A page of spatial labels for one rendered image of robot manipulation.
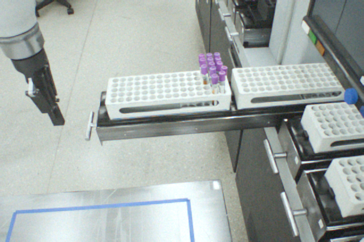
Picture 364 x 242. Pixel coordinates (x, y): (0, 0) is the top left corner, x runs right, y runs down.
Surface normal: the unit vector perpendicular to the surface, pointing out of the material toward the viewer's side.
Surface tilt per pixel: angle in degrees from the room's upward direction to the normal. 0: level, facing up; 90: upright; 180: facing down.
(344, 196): 90
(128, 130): 90
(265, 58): 0
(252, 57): 0
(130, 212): 0
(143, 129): 90
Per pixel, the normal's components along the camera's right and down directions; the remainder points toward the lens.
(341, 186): -1.00, 0.08
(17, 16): 0.71, 0.57
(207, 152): -0.03, -0.69
